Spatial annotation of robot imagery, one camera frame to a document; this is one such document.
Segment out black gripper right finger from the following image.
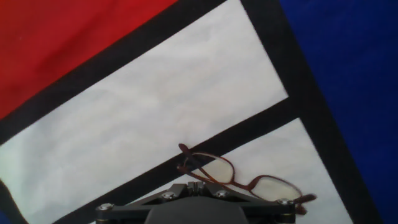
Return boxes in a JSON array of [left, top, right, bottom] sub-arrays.
[[195, 181, 295, 224]]

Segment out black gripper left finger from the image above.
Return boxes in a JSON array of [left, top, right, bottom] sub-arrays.
[[95, 181, 196, 224]]

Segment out brown thin-framed glasses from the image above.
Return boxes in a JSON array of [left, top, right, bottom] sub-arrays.
[[176, 142, 318, 215]]

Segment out colour block tablecloth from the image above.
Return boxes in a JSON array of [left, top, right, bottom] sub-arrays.
[[0, 0, 398, 224]]

